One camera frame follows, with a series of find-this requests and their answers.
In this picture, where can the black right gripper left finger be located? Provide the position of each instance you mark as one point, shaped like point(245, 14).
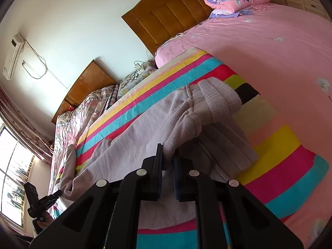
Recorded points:
point(107, 215)

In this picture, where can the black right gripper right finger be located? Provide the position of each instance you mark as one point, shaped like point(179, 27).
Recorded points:
point(227, 214)

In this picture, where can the left hand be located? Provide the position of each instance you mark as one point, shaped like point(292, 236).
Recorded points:
point(43, 222)

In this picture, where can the barred window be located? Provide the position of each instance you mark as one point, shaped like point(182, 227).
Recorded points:
point(16, 162)

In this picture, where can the rainbow striped blanket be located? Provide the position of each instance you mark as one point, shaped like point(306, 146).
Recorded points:
point(292, 181)

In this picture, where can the pink floral crumpled duvet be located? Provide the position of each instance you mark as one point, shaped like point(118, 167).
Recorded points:
point(71, 125)

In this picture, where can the floral window curtain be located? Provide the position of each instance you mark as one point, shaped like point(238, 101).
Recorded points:
point(24, 130)

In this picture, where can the wooden headboard far bed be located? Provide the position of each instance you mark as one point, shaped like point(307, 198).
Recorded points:
point(92, 78)

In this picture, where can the wooden headboard bed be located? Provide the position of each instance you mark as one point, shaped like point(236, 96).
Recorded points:
point(92, 78)
point(156, 21)

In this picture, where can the nightstand with floral cloth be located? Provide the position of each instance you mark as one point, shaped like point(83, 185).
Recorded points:
point(141, 71)

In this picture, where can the pink bed sheet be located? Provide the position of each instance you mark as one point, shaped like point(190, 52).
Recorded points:
point(285, 54)

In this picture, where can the wooden headboard near bed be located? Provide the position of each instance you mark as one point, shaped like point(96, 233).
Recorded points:
point(156, 21)

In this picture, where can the white wall air conditioner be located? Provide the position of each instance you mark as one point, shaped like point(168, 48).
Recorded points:
point(16, 46)

